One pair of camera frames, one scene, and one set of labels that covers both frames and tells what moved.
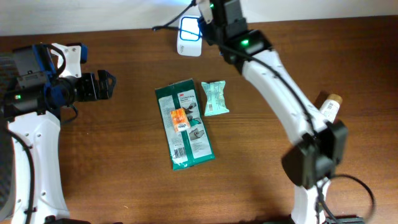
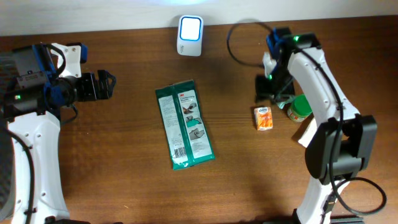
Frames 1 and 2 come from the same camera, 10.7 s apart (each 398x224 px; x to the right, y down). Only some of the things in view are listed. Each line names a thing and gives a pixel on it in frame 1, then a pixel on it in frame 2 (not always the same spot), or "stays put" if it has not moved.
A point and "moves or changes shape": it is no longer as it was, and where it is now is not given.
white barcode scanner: [189, 41] stays put
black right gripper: [213, 30] → [268, 96]
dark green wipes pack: [190, 146] stays put
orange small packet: [180, 120] → [263, 118]
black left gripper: [96, 89] stays put
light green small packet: [215, 102] moves or changes shape
